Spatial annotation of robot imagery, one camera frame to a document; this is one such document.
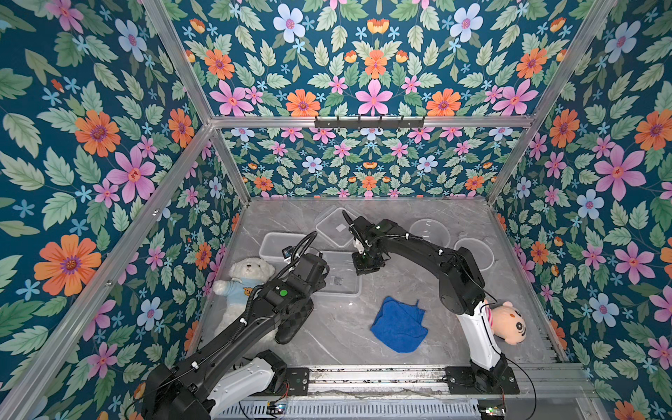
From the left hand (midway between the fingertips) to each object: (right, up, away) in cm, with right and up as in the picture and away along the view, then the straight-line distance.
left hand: (320, 274), depth 80 cm
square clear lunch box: (+6, -5, +14) cm, 16 cm away
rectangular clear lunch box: (-22, +8, +20) cm, 31 cm away
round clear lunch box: (+42, +13, +23) cm, 49 cm away
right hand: (+14, +1, +12) cm, 18 cm away
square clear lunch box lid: (+2, +15, +28) cm, 32 cm away
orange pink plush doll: (+57, -14, -3) cm, 59 cm away
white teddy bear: (-26, -1, +6) cm, 27 cm away
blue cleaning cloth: (+25, -17, +2) cm, 30 cm away
